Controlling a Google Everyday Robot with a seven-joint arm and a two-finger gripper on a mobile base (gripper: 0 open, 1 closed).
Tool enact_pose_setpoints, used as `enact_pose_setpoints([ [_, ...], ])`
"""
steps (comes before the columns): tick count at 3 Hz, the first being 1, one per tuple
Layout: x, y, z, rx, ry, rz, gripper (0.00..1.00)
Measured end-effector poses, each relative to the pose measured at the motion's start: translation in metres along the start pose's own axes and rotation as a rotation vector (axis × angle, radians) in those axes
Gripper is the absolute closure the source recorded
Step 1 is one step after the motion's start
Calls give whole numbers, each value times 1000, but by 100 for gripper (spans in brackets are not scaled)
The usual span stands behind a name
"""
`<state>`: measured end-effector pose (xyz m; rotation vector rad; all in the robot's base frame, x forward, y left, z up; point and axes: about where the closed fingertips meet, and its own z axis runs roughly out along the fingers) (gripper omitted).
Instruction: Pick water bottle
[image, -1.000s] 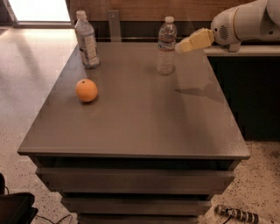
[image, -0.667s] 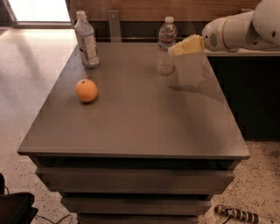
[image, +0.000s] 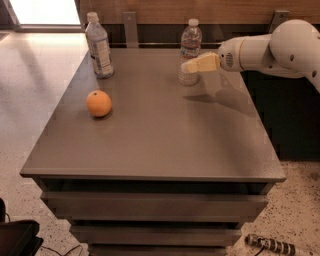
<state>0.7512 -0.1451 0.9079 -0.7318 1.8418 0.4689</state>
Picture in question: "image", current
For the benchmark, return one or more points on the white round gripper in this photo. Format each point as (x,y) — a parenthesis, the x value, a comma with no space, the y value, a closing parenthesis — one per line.
(227,57)

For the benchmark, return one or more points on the clear ribbed water bottle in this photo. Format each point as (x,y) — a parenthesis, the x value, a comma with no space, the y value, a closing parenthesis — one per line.
(191,40)

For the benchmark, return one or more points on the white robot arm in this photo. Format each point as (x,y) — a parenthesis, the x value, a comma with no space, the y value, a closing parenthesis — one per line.
(292,50)

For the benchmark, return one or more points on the labelled clear water bottle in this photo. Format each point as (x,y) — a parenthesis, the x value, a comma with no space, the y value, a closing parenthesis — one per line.
(98,44)

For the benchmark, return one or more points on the orange fruit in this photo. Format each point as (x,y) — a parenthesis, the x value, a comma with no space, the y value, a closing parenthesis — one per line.
(98,103)

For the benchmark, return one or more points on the grey drawer cabinet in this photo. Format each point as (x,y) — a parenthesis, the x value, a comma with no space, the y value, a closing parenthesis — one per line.
(170,171)

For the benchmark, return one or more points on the power strip on floor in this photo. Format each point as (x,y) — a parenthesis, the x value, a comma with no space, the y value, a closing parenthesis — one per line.
(275,246)

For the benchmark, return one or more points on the black bag on floor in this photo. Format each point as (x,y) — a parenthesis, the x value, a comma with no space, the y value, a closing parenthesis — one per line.
(18,238)

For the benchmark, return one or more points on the right metal bracket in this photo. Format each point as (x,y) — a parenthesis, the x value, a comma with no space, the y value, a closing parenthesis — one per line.
(279,16)

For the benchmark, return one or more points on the metal bracket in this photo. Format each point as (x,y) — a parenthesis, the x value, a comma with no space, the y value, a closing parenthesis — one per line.
(130,28)
(279,16)

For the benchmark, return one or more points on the left metal bracket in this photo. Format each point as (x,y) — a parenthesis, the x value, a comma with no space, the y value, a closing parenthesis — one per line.
(130,28)

